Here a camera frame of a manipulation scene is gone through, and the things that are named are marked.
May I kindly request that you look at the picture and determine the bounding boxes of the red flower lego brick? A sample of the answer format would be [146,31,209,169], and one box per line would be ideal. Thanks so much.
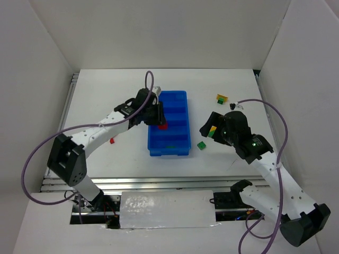
[158,123,168,130]

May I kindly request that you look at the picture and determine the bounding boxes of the yellow striped lego brick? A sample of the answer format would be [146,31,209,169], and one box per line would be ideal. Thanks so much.
[216,94,228,102]

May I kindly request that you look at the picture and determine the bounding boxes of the small green lego brick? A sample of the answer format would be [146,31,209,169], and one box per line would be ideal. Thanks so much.
[197,141,207,150]

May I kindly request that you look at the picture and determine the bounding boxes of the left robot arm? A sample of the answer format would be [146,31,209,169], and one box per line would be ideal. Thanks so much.
[47,87,166,211]

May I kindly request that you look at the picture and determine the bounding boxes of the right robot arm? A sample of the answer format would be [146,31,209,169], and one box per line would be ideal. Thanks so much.
[200,111,331,247]

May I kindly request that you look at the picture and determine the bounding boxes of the blue divided plastic tray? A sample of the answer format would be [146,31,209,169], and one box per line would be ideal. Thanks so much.
[148,90,191,157]

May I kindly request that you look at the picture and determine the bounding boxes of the white foil cover panel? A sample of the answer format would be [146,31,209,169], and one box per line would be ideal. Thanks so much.
[120,190,217,229]

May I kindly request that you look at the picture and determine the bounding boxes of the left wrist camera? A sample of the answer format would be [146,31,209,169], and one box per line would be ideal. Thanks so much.
[152,86,162,96]

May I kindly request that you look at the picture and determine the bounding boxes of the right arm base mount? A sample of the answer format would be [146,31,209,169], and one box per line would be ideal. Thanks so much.
[209,192,260,222]

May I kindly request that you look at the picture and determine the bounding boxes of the aluminium frame rail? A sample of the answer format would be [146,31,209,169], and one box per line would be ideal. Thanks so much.
[41,176,273,192]

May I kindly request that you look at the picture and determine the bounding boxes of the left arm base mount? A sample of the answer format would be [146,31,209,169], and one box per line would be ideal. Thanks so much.
[69,195,121,229]

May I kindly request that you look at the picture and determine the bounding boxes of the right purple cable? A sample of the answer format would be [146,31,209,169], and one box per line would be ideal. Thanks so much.
[233,98,289,254]

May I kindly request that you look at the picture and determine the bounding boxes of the purple cable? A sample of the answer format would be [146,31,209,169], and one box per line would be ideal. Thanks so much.
[233,98,289,254]
[21,70,155,224]

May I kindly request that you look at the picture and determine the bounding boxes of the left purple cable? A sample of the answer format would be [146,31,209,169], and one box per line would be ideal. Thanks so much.
[21,70,155,224]

